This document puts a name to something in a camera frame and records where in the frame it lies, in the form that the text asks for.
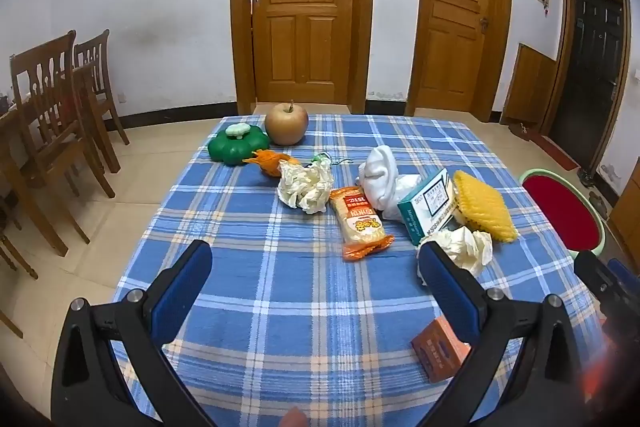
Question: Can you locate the white tissue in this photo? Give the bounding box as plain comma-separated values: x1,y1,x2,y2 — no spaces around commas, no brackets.
416,227,493,285
277,159,335,215

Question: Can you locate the dark metal entrance door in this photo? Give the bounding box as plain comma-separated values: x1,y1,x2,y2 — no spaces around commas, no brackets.
540,0,632,172

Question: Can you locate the wooden sideboard cabinet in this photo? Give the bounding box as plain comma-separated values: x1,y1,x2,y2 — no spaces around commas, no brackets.
607,167,640,258

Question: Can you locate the red basin with green rim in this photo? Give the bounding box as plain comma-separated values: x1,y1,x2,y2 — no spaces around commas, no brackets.
519,168,606,253

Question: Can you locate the person's left hand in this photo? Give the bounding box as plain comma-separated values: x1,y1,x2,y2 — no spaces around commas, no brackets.
280,407,309,427

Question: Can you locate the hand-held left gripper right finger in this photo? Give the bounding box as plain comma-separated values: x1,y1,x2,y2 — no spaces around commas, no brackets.
417,241,608,427

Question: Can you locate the orange peel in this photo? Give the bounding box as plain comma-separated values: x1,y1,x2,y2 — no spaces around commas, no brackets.
242,149,301,178

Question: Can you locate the yellow-red apple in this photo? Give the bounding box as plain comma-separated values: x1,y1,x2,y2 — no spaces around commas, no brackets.
265,101,310,146

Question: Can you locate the wooden dining chair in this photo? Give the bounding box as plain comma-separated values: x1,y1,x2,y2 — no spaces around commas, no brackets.
10,31,116,200
0,207,38,338
74,29,130,172

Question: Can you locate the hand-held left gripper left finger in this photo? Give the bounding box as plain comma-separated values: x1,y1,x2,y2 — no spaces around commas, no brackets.
51,239,218,427

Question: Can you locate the white sock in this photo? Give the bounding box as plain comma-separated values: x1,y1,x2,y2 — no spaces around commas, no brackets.
356,145,423,222

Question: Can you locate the low wooden wall cabinet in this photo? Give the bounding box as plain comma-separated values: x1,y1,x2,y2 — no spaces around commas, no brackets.
500,43,558,128

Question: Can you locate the teal and white medicine box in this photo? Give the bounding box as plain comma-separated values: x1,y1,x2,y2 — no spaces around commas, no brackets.
397,168,461,245

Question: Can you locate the small orange cardboard box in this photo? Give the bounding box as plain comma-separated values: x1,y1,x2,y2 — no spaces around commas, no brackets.
411,314,472,384

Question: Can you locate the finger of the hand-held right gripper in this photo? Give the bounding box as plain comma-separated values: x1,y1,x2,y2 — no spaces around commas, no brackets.
574,251,640,323
607,258,640,292

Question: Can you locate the wooden panel door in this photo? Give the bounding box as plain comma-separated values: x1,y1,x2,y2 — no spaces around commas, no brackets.
405,0,513,124
230,0,375,115

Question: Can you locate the green pumpkin-shaped container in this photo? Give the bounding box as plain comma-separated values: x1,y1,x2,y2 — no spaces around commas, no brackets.
208,123,271,166

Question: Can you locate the orange snack packet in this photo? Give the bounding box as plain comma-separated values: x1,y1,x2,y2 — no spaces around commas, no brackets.
329,187,395,263

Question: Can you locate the yellow textured sponge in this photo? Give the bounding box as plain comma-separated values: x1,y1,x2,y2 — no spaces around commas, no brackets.
452,171,519,243

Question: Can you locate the blue plaid tablecloth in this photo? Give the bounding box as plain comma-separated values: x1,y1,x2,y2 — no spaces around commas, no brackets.
112,113,608,427

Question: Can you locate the red doormat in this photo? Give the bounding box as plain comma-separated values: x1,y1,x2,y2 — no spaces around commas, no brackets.
530,129,581,172

